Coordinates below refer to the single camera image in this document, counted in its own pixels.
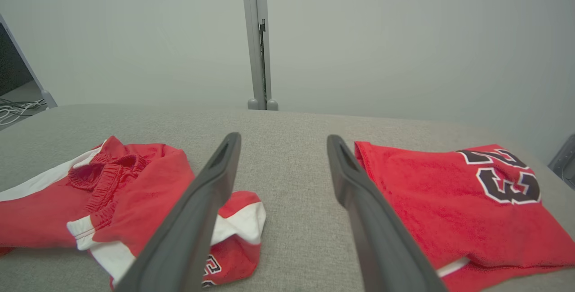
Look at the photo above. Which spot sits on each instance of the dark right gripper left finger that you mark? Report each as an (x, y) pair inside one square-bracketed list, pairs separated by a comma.
[(188, 229)]

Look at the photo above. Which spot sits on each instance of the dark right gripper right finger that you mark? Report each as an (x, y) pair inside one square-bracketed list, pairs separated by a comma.
[(377, 238)]

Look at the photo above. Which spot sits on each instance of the red white striped jersey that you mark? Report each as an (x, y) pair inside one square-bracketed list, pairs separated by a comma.
[(426, 202)]

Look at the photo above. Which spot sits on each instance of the red white shorts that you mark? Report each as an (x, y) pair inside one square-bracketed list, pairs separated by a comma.
[(148, 179)]

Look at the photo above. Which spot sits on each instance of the grey cylinder post foot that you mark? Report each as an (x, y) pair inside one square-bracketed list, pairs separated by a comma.
[(272, 105), (253, 104)]

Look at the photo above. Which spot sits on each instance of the grey metal frame piece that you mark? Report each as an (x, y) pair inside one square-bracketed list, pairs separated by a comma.
[(563, 161)]

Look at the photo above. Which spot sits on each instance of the grey partition post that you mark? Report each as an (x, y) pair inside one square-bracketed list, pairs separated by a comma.
[(251, 36)]

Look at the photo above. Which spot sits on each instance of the grey partition end frame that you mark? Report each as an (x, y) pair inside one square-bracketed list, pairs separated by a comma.
[(31, 74)]

